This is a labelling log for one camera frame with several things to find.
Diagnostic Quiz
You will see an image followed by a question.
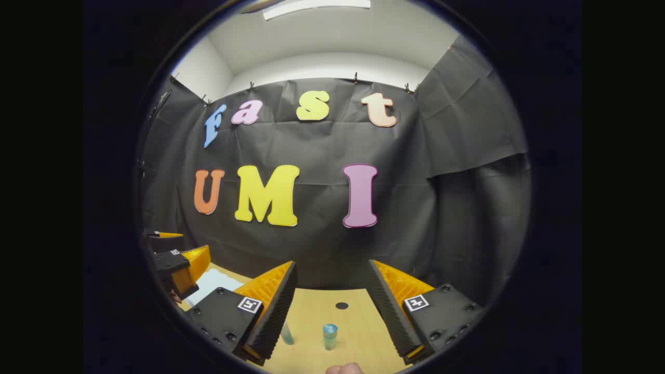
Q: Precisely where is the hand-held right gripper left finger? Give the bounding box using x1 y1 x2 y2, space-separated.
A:
182 261 298 367

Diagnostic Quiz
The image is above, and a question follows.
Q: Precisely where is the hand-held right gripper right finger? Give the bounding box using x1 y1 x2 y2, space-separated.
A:
367 259 487 366

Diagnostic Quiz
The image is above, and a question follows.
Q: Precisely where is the pale blue small suitcase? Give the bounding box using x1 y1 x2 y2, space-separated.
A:
184 268 245 308

